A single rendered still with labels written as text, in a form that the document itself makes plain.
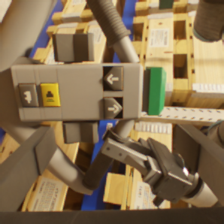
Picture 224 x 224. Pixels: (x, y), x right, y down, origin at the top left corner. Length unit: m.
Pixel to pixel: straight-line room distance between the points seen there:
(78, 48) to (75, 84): 0.05
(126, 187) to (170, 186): 0.66
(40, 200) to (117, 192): 0.45
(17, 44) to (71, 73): 0.09
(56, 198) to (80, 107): 0.85
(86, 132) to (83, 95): 0.07
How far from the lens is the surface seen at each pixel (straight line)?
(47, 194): 1.09
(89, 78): 0.25
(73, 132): 0.29
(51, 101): 0.27
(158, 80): 0.27
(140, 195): 0.95
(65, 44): 0.26
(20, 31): 0.30
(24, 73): 0.28
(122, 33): 0.26
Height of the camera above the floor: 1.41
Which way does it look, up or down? 15 degrees down
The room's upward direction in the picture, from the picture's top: 94 degrees clockwise
